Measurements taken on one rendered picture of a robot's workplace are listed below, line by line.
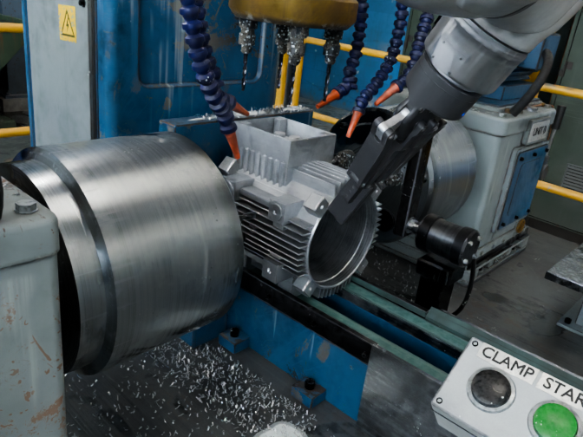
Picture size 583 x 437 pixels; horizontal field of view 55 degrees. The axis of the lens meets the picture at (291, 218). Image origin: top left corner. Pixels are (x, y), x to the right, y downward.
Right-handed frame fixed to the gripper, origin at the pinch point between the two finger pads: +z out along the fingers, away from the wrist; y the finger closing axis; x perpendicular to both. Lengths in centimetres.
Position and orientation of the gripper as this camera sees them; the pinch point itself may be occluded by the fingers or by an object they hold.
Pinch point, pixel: (351, 198)
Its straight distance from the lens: 70.9
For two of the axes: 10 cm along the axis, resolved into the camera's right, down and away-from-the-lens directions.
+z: -4.6, 6.3, 6.3
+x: 5.8, 7.5, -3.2
